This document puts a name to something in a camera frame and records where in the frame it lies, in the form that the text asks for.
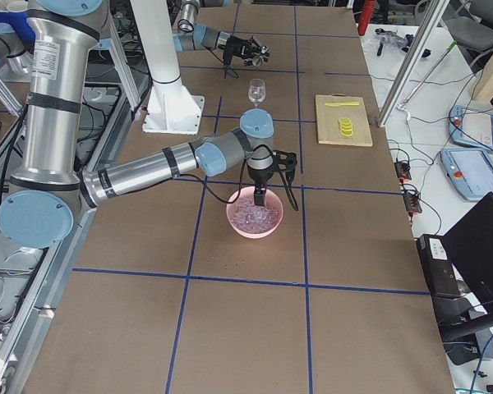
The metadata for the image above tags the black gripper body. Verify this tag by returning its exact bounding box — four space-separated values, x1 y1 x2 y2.
225 35 252 60
248 167 274 193

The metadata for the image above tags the steel double jigger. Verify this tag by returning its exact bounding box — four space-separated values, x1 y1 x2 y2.
250 46 270 67

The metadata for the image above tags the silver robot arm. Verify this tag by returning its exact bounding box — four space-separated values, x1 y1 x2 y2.
173 0 270 71
0 1 277 249

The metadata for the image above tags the pile of ice cubes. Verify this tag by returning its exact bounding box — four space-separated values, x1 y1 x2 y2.
231 197 279 234

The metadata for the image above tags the clear wine glass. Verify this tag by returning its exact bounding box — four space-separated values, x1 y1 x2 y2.
247 78 266 108

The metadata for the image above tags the pink bowl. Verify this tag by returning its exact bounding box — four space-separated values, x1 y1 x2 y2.
226 186 283 239

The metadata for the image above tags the bamboo cutting board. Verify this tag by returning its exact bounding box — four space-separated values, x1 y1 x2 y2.
315 94 373 147

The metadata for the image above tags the lemon slice front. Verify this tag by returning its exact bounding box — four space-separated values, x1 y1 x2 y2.
340 128 353 138

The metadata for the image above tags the yellow plastic knife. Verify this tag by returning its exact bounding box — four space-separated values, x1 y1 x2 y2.
324 101 360 108

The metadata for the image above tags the blue teach pendant near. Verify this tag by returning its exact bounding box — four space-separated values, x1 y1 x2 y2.
440 148 493 202

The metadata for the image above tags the blue teach pendant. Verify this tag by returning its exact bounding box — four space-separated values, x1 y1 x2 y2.
440 148 493 202
449 105 493 152

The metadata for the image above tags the black laptop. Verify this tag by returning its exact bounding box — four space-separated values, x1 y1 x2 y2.
416 191 493 299

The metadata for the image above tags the blue teach pendant far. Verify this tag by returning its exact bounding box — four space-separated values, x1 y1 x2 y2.
449 105 493 152

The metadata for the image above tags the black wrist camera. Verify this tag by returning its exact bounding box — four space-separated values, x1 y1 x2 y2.
270 150 297 184
223 44 234 66

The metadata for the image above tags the white pedestal column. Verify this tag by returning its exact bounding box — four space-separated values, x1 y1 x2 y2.
131 0 182 87

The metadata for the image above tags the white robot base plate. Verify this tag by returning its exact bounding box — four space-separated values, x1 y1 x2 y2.
142 83 205 135

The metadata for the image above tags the aluminium frame post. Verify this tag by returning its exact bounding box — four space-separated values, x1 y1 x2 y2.
377 0 449 127

